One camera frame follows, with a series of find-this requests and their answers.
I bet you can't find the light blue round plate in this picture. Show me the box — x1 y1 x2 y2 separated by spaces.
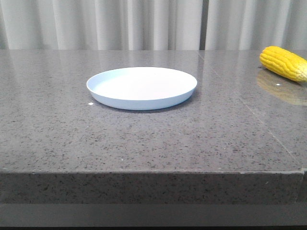
86 67 197 110

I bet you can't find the white curtain left panel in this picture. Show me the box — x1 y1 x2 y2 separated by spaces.
0 0 206 50

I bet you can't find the white curtain right panel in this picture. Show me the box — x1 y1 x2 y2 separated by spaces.
204 0 307 50

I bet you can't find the white curtain panel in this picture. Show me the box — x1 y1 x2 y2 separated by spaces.
0 0 206 50
204 0 307 50

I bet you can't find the yellow corn cob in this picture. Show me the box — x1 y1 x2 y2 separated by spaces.
260 46 307 82

